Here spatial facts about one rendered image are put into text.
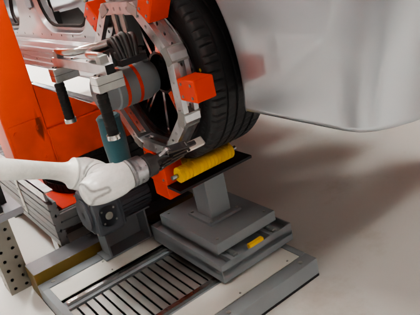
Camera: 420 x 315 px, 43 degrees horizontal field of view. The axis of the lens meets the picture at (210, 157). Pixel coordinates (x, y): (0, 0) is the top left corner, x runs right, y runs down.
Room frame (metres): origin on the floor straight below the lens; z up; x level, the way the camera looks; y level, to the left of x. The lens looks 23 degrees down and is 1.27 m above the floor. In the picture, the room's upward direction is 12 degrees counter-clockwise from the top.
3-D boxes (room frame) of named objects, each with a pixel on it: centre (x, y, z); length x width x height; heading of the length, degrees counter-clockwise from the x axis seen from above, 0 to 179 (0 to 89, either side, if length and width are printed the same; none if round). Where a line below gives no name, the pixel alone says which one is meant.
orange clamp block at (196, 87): (1.57, 0.00, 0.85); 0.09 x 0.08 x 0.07; 33
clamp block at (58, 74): (1.86, 0.44, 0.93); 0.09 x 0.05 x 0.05; 123
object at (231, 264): (1.92, 0.03, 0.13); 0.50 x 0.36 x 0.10; 33
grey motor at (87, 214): (2.06, 0.38, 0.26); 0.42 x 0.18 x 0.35; 123
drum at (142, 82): (1.79, 0.23, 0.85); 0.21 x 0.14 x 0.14; 123
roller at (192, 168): (1.78, 0.02, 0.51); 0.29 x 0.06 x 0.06; 123
